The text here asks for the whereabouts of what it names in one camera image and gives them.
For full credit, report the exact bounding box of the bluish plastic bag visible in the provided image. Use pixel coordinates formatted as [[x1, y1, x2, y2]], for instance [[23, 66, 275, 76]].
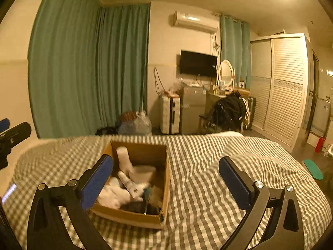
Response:
[[118, 121, 138, 136]]

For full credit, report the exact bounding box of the dark suitcase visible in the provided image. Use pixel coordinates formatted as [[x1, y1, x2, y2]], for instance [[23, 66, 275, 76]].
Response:
[[246, 97, 258, 131]]

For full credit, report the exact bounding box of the air conditioner pipe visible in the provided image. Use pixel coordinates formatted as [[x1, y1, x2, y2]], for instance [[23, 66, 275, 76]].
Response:
[[212, 32, 222, 55]]

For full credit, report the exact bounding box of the white cup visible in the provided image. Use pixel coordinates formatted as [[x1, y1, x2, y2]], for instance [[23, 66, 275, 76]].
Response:
[[130, 165, 157, 184]]

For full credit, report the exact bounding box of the green curtain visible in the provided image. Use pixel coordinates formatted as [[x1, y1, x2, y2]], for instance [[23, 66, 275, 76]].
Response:
[[27, 0, 104, 139], [96, 4, 151, 128]]

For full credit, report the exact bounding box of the silver small fridge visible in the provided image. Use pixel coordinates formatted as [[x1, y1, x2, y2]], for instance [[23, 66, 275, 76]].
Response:
[[179, 86, 208, 135]]

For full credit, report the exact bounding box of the brown patterned bag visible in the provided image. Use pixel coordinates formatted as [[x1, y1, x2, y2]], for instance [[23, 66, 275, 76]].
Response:
[[121, 112, 138, 123]]

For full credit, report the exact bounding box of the grey checked blanket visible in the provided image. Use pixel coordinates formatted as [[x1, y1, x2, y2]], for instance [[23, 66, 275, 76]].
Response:
[[2, 132, 326, 250]]

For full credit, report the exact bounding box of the white air conditioner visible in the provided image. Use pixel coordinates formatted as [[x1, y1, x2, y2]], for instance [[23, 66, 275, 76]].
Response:
[[173, 11, 220, 34]]

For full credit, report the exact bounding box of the white louvred wardrobe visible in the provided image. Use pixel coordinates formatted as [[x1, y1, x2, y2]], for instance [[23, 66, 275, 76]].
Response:
[[250, 33, 312, 153]]

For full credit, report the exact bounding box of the dark door frame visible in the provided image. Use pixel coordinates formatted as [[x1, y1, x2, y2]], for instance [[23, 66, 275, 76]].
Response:
[[304, 49, 321, 139]]

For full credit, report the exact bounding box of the white tube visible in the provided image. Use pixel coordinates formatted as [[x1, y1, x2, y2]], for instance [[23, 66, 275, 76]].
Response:
[[118, 170, 141, 199]]

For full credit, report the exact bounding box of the white oval mirror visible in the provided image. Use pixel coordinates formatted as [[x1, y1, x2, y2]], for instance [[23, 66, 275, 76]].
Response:
[[217, 59, 235, 88]]

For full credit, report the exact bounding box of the brown cardboard box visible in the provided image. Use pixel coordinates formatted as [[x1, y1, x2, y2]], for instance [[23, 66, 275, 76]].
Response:
[[90, 141, 171, 230]]

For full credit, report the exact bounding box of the black wall television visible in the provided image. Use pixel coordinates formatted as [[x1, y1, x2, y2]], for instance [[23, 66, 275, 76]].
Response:
[[179, 49, 218, 78]]

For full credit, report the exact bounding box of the orange wall cable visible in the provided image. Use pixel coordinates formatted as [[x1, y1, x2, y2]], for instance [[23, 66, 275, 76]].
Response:
[[153, 67, 163, 94]]

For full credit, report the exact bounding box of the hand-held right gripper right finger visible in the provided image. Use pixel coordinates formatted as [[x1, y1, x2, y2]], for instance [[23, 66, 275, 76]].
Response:
[[218, 156, 305, 250]]

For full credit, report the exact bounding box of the clear water jug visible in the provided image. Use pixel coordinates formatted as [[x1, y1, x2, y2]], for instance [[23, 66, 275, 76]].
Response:
[[135, 111, 153, 136]]

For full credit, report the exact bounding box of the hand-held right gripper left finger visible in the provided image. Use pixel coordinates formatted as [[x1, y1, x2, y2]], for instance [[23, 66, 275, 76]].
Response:
[[27, 154, 114, 250]]

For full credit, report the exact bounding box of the white sock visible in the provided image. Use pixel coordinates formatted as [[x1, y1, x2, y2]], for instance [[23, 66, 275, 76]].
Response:
[[97, 177, 132, 210]]

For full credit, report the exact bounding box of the white bottle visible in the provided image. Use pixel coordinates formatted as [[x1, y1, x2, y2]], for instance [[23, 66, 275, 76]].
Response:
[[116, 146, 135, 176]]

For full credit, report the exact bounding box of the red fire extinguisher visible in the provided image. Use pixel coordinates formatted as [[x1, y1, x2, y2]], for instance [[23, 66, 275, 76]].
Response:
[[315, 136, 327, 154]]

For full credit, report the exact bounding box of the clear plastic bag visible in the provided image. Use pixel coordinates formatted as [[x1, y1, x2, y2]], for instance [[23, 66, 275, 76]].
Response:
[[173, 79, 188, 94]]

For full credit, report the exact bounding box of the beige cloth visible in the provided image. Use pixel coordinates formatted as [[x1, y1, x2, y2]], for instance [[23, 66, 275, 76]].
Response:
[[148, 185, 165, 206]]

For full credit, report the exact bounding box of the white suitcase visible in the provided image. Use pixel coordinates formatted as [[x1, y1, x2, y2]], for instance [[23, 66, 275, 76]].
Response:
[[159, 94, 181, 135]]

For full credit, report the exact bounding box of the light teal curtain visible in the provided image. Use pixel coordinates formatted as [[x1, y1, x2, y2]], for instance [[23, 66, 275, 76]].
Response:
[[219, 14, 252, 89]]

